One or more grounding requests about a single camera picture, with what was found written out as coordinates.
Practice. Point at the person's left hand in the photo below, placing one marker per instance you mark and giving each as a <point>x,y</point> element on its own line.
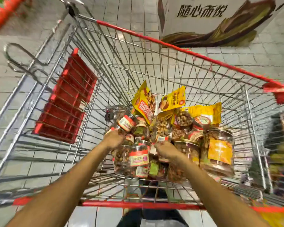
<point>113,140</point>

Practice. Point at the person's right hand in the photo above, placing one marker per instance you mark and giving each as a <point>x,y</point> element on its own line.
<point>169,151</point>

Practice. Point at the yellow nut bag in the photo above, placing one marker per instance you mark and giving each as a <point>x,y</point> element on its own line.
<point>206,112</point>
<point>143,104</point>
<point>173,99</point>

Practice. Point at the pile of snacks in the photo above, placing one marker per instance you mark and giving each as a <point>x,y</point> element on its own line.
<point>217,151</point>

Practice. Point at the person's right forearm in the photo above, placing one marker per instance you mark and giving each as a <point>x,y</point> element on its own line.
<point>217,201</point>

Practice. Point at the person's left forearm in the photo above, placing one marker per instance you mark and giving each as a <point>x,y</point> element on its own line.
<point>61,196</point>

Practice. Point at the person's dark trousers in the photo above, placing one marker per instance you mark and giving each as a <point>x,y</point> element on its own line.
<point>156,217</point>

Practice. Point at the white printed display stand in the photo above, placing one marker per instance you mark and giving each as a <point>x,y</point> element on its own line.
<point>203,16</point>

